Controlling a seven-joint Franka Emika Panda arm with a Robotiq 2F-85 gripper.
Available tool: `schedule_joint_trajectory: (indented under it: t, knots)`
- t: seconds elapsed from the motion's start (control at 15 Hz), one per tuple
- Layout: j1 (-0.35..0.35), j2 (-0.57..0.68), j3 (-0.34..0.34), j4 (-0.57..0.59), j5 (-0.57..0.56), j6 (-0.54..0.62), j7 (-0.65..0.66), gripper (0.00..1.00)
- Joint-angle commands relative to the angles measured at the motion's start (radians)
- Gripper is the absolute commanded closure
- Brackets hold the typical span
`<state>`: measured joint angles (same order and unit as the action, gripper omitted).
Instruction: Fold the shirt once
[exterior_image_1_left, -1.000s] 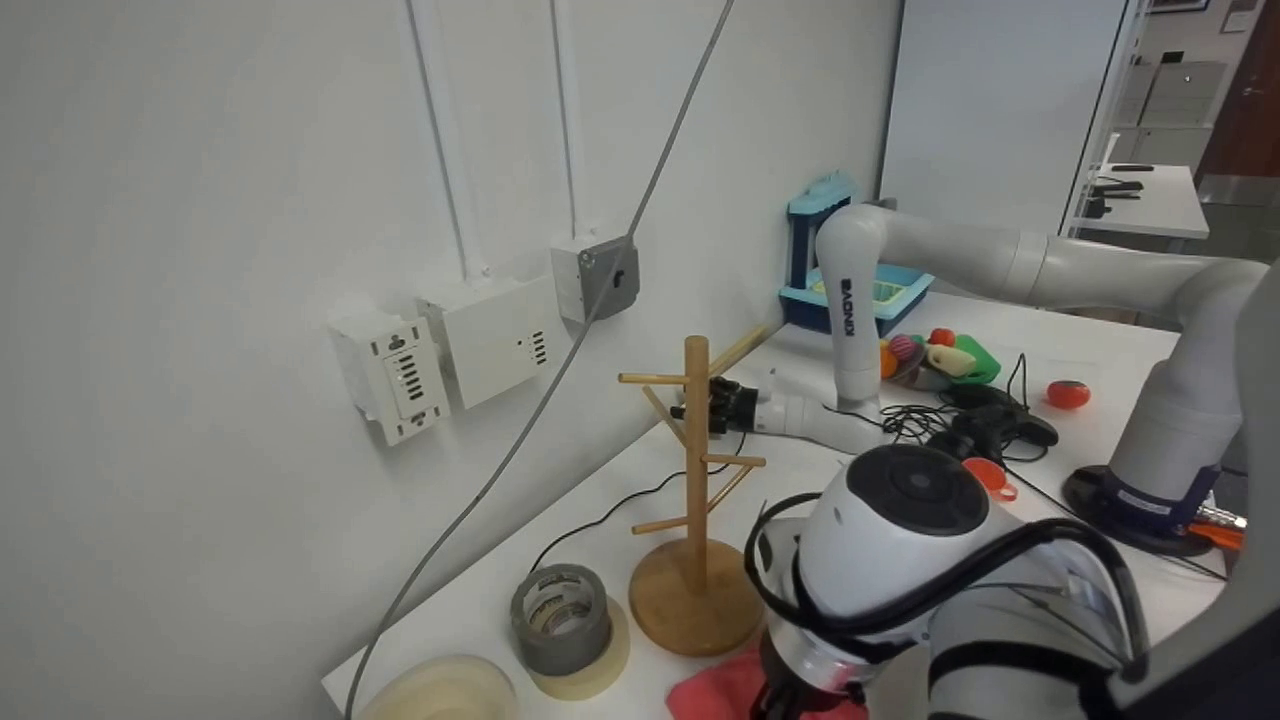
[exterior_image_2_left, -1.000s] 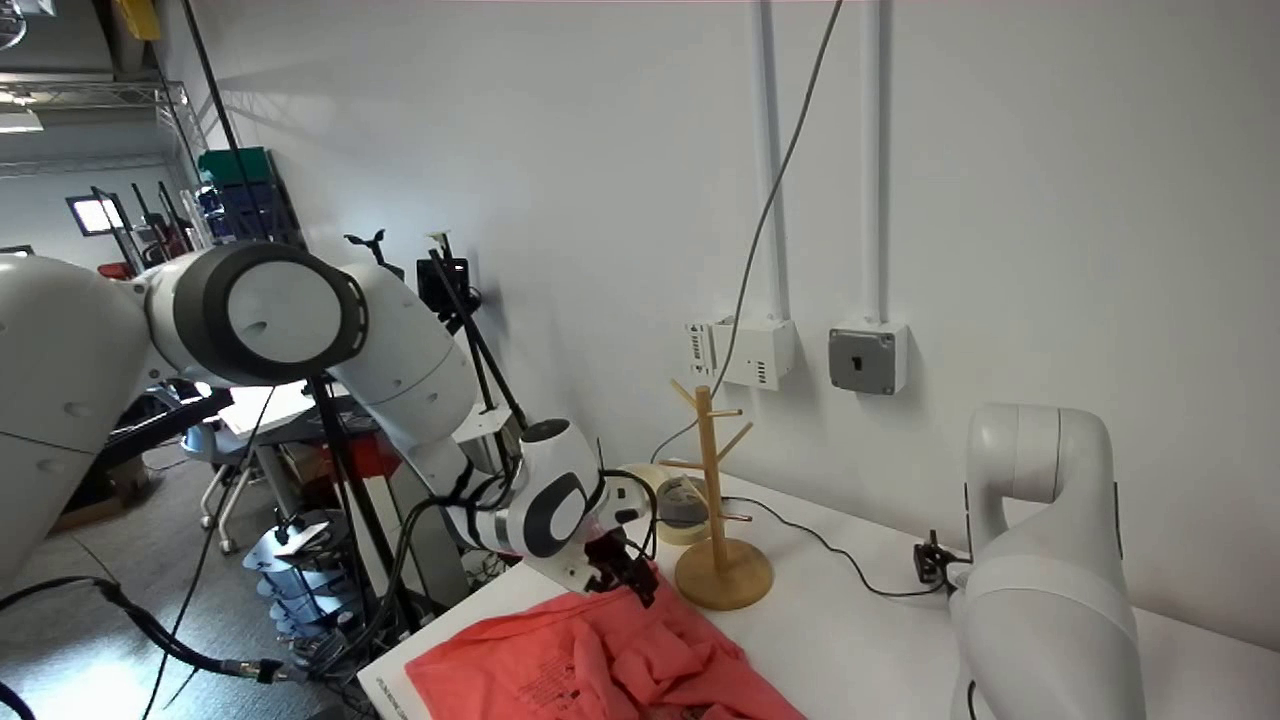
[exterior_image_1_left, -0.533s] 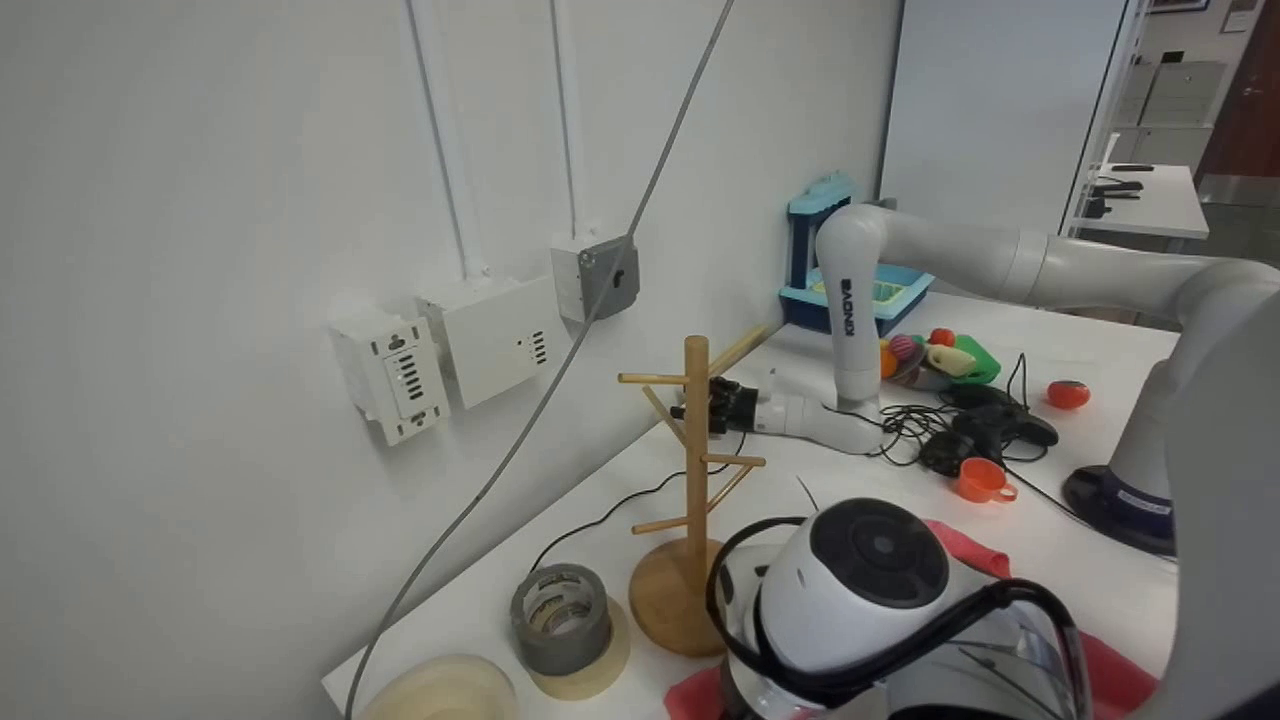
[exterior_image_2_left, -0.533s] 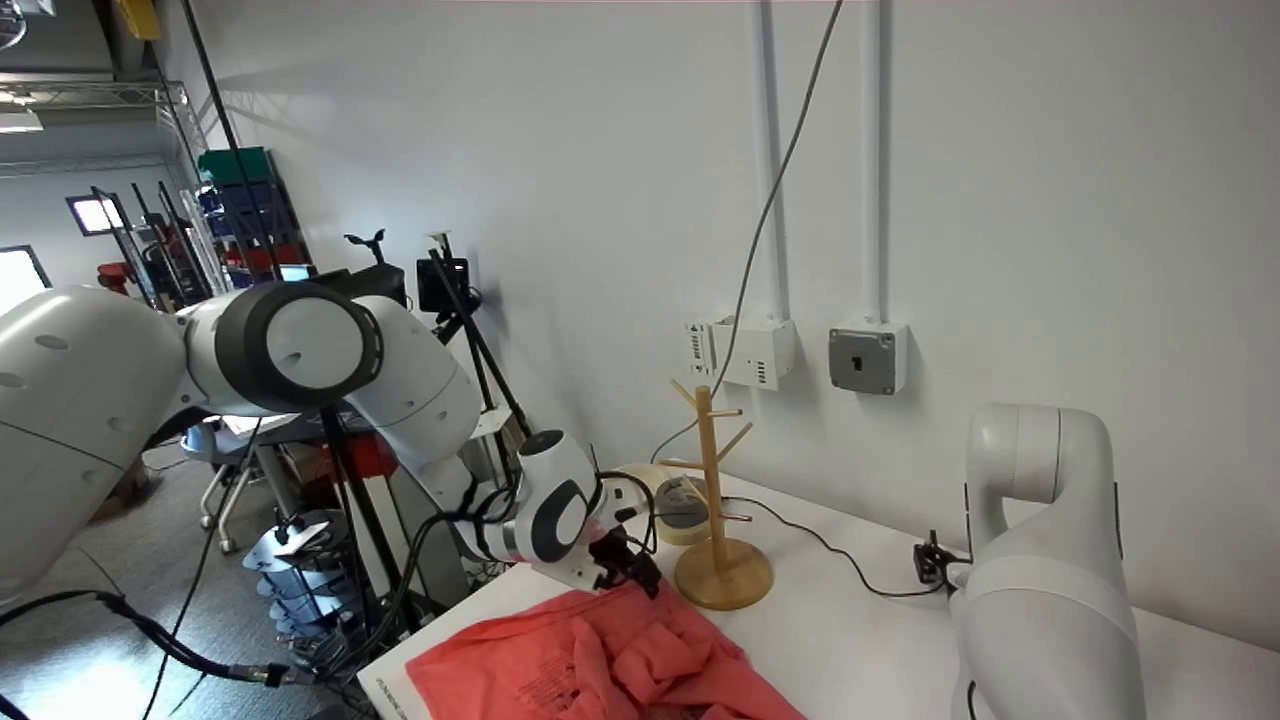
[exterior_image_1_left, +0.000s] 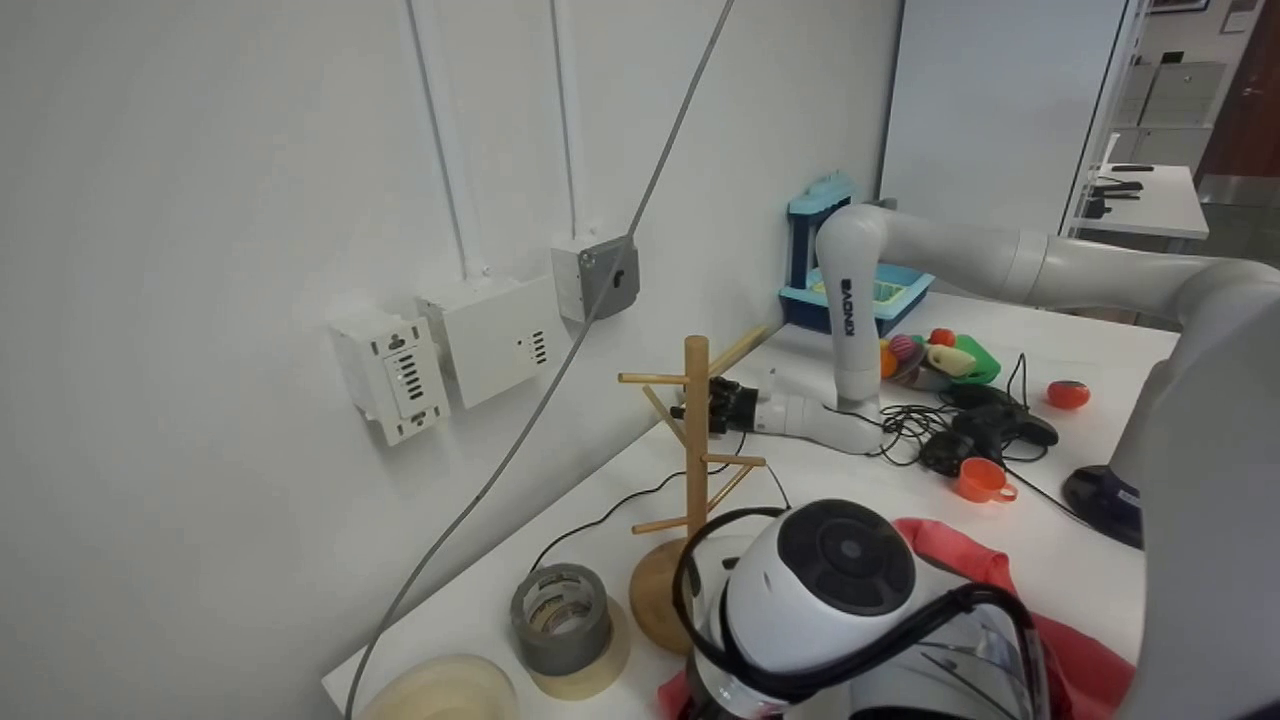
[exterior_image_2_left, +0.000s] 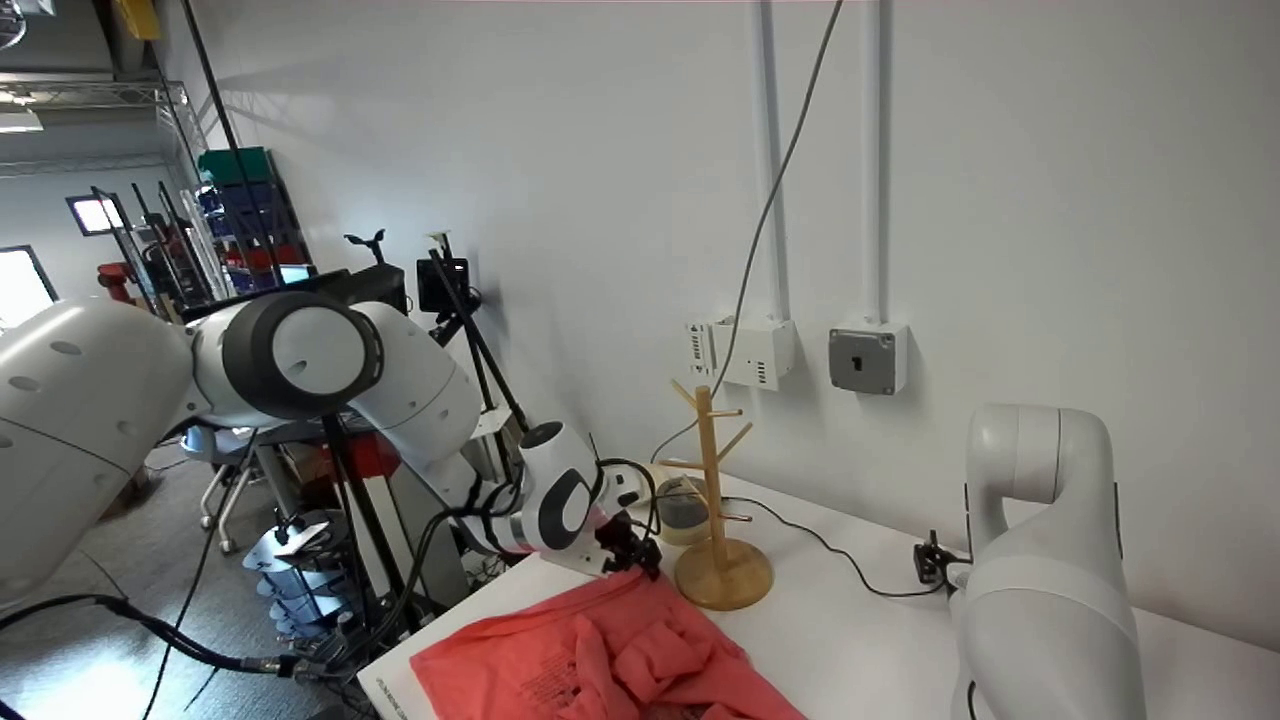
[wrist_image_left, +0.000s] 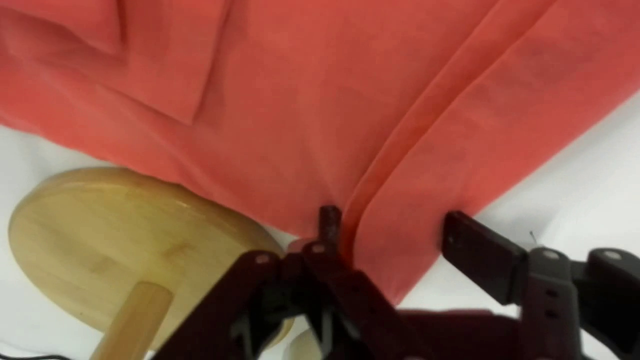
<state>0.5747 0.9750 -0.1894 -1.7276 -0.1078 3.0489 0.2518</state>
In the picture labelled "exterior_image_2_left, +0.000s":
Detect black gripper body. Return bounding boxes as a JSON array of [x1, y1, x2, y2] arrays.
[[592, 512, 651, 562]]

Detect red shirt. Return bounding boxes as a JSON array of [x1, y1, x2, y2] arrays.
[[407, 567, 813, 720]]

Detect wooden mug tree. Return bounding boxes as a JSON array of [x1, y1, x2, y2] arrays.
[[663, 380, 777, 612]]

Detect white grey cabinet panel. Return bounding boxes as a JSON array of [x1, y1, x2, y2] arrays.
[[375, 463, 472, 595]]

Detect white outlet with switches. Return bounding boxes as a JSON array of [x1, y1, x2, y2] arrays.
[[684, 314, 736, 393]]

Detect white socket box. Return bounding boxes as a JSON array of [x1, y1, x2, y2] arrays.
[[722, 314, 801, 394]]

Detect red box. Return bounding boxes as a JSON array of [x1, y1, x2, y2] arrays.
[[332, 430, 403, 485]]

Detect black tripod legs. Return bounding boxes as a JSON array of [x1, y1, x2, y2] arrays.
[[317, 412, 403, 633]]

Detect small black connector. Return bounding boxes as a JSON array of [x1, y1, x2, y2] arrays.
[[912, 527, 970, 599]]

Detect grey junction box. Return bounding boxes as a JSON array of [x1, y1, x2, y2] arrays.
[[822, 318, 912, 400]]

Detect office chair chrome base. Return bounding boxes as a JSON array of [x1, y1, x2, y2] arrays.
[[175, 420, 276, 556]]

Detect blue green storage bins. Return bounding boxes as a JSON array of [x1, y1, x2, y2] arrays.
[[196, 143, 317, 297]]

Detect red machine part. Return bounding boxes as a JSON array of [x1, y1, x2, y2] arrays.
[[92, 254, 143, 307]]

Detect small window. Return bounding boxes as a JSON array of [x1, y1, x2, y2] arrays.
[[63, 192, 130, 239]]

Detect black slanted pole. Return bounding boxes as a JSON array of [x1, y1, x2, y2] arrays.
[[175, 0, 243, 153]]

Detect large window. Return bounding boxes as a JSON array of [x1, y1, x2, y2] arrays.
[[0, 244, 69, 335]]

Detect metal shelf rack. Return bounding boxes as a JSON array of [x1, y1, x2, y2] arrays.
[[0, 62, 191, 136]]

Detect yellow hanging object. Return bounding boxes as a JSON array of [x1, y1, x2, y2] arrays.
[[111, 0, 164, 43]]

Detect thin black cable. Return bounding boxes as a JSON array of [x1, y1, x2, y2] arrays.
[[722, 493, 935, 599]]

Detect black camera on mount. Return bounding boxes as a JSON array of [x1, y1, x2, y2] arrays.
[[415, 230, 562, 451]]

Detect grey hanging cable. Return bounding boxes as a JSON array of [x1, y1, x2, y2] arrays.
[[646, 0, 849, 472]]

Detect white wall conduit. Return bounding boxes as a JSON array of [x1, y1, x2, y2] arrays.
[[756, 0, 793, 322], [863, 0, 896, 330]]

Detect black floor hose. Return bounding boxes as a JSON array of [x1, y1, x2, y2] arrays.
[[0, 590, 304, 684]]

